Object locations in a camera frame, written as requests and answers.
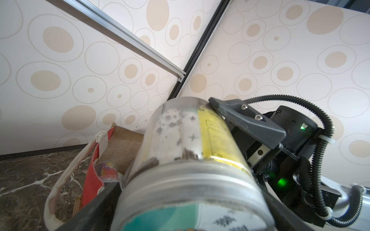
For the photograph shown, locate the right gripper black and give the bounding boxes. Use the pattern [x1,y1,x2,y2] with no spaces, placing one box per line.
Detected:
[209,97,340,227]

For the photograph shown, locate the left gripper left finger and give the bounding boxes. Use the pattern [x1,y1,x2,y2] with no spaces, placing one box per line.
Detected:
[57,182,121,231]

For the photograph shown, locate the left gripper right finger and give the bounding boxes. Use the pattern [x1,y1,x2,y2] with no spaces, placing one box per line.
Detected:
[260,187,314,231]

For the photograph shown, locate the wide jar pineapple lid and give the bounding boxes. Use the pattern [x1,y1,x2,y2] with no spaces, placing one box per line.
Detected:
[111,97,275,231]

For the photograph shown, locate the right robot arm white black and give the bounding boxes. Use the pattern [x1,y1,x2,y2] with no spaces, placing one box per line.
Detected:
[209,93,370,231]

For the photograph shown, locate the red burlap canvas bag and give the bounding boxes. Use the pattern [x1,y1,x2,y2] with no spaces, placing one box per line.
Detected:
[43,123,144,231]

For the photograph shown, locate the small jar red label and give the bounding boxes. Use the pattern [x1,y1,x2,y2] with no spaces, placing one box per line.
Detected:
[94,162,119,185]

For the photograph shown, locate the horizontal aluminium rail back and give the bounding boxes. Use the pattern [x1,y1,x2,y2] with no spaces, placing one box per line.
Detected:
[64,0,186,82]

